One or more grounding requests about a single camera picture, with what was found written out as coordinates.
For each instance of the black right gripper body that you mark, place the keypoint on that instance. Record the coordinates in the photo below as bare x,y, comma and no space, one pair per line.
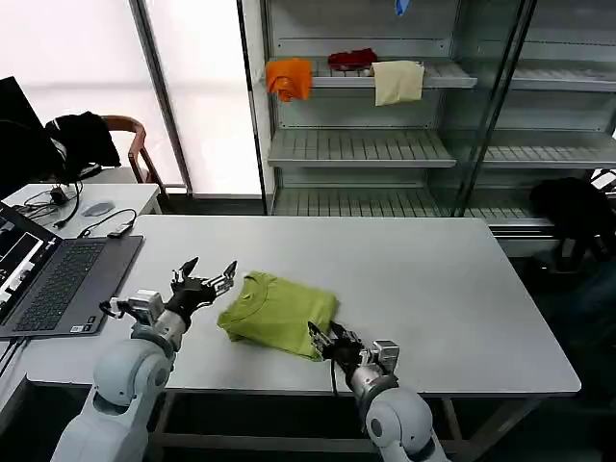
346,355

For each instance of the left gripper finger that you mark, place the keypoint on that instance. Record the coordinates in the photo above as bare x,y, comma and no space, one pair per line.
225,281
185,270

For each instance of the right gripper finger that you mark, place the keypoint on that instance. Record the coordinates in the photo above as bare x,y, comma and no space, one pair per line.
344,333
320,342

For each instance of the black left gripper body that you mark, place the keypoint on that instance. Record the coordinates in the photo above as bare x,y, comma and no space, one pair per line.
190,296

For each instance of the green t-shirt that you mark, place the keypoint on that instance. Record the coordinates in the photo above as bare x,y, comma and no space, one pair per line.
284,313

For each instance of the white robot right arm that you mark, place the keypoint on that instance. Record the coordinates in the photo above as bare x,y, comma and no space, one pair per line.
399,423

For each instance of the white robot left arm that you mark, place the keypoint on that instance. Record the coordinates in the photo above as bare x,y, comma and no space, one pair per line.
130,370

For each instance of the small white side table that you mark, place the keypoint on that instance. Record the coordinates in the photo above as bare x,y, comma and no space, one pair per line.
130,197

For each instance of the grey round pad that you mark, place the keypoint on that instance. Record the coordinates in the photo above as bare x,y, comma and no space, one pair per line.
98,209

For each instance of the dark grey laptop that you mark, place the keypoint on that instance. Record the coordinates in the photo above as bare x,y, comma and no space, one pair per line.
62,284

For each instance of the black power adapter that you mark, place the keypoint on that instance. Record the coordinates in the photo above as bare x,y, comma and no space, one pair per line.
59,196

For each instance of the wooden chair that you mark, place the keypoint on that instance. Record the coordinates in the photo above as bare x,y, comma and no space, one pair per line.
137,130

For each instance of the black jacket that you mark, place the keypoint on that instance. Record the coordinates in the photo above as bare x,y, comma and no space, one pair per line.
86,139

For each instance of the grey shelf rack with cloths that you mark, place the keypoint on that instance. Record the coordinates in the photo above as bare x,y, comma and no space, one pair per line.
361,149

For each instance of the black monitor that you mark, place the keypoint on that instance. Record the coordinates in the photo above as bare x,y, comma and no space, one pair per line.
17,103

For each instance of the black bag on stand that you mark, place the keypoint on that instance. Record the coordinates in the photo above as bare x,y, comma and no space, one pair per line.
568,207

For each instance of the empty grey shelf rack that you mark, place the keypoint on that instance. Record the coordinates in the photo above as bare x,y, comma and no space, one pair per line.
553,154

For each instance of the dark window frame post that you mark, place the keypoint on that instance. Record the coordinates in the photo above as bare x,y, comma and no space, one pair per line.
163,96

